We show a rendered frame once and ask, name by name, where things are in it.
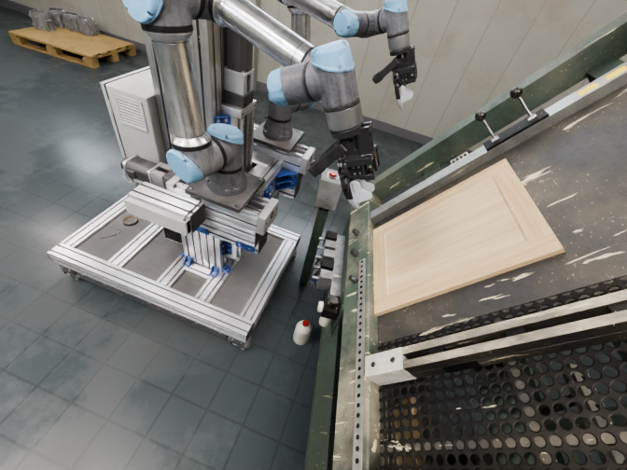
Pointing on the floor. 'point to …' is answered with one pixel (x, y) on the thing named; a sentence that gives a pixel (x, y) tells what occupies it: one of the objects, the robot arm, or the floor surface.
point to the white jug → (302, 332)
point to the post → (313, 244)
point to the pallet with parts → (70, 37)
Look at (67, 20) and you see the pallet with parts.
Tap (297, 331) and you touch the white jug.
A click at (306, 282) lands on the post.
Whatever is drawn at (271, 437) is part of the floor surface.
